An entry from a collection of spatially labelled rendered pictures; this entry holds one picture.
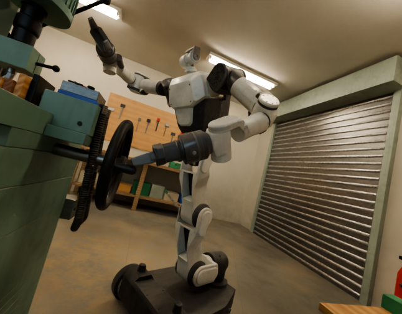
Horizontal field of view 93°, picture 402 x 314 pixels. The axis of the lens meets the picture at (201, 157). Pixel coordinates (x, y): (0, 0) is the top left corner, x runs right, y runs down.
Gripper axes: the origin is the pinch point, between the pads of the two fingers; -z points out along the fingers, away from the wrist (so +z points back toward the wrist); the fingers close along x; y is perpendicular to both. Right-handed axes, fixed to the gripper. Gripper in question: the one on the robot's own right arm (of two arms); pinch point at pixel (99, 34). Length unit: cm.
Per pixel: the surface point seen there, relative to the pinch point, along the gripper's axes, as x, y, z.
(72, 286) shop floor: 95, 92, 45
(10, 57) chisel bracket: 14.0, 27.8, -27.5
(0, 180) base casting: 45, 40, -42
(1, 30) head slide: 0.6, 27.0, -19.8
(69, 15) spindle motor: 7.2, 8.1, -24.3
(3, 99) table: 35, 28, -48
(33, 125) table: 36, 30, -38
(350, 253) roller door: 268, -114, 81
